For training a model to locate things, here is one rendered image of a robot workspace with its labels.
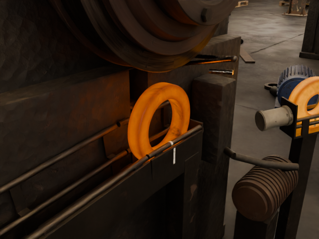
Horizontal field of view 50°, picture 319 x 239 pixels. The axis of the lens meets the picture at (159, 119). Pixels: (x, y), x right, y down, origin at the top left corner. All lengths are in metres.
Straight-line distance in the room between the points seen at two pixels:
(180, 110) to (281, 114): 0.35
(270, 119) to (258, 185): 0.19
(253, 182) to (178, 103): 0.34
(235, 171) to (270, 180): 1.03
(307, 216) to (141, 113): 1.27
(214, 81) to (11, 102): 0.51
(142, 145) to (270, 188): 0.44
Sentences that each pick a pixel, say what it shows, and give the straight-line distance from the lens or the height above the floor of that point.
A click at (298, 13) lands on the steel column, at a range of 9.58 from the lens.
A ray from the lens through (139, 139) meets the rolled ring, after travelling 0.69.
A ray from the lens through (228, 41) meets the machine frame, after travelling 1.08.
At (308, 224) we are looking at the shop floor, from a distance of 1.77.
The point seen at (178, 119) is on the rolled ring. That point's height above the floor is 0.74.
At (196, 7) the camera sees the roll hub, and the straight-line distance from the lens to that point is 0.58.
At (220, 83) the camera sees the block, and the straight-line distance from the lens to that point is 0.89.
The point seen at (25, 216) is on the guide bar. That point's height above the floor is 0.68.
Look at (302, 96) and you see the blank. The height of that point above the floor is 0.74.
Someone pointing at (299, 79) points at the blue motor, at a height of 0.32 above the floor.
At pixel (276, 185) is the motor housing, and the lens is 1.03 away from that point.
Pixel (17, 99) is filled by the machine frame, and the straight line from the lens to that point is 0.60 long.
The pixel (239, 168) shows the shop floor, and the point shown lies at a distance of 2.07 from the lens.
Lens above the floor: 1.07
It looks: 24 degrees down
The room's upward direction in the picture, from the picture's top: straight up
